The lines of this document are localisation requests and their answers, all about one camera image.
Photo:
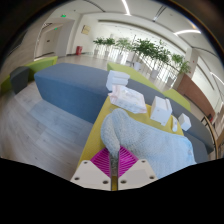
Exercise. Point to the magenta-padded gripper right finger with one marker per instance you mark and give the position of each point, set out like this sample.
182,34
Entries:
138,173

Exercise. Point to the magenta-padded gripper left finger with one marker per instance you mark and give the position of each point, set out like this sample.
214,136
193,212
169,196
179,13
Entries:
89,175

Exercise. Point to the light blue towel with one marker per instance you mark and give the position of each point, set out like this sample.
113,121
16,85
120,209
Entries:
150,146

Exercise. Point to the small white packet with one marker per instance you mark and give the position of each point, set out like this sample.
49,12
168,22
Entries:
174,124

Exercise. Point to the large white box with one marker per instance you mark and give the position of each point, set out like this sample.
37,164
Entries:
160,110

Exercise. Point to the small white box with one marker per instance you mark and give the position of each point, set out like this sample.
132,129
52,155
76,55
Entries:
184,121

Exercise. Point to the plastic wet wipes pack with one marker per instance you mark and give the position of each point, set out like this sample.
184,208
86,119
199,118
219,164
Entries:
128,99

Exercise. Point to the green bench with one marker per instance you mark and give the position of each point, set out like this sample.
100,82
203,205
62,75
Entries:
123,68
38,65
178,98

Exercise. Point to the wooden black-framed table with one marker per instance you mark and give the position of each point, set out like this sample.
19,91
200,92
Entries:
218,140

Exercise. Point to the long blue-grey sofa bench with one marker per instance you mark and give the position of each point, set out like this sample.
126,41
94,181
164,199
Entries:
73,88

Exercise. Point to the stack of white tissue packs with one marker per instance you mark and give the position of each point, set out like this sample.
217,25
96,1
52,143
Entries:
116,79

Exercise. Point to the brown reception counter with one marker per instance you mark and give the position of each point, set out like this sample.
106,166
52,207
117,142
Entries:
196,95

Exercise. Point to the dark grey stool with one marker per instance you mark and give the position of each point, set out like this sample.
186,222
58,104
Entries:
19,79

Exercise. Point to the red bin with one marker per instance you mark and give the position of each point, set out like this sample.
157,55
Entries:
79,50

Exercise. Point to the row of potted plants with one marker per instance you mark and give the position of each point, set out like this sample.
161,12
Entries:
146,48

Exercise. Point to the green exit sign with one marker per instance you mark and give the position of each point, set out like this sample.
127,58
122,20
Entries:
63,15

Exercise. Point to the ceiling strip lights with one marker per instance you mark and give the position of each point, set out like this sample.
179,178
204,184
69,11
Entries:
126,8

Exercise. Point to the framed wall picture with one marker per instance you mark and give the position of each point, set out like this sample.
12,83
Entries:
86,30

